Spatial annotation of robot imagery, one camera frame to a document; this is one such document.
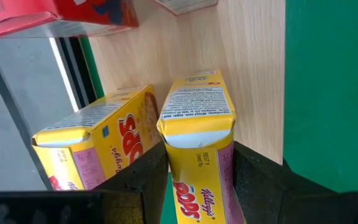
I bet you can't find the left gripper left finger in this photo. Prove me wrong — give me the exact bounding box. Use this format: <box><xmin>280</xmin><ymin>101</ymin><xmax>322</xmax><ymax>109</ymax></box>
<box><xmin>94</xmin><ymin>141</ymin><xmax>170</xmax><ymax>224</ymax></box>

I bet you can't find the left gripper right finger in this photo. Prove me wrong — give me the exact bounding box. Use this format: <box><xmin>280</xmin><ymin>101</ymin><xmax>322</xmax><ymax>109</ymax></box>
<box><xmin>233</xmin><ymin>141</ymin><xmax>304</xmax><ymax>224</ymax></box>

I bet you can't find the yellow Pops cereal box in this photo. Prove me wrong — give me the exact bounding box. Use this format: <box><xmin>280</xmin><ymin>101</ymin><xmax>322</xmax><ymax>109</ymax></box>
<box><xmin>31</xmin><ymin>84</ymin><xmax>163</xmax><ymax>191</ymax></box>
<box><xmin>156</xmin><ymin>68</ymin><xmax>247</xmax><ymax>224</ymax></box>

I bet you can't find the red Froot Loops cereal box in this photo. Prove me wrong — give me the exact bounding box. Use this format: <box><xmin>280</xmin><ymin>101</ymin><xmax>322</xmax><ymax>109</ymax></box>
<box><xmin>0</xmin><ymin>0</ymin><xmax>139</xmax><ymax>39</ymax></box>
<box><xmin>154</xmin><ymin>0</ymin><xmax>219</xmax><ymax>16</ymax></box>

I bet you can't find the wooden shelf board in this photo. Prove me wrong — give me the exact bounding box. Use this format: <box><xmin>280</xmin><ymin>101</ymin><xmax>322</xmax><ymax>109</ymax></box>
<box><xmin>88</xmin><ymin>0</ymin><xmax>287</xmax><ymax>166</ymax></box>

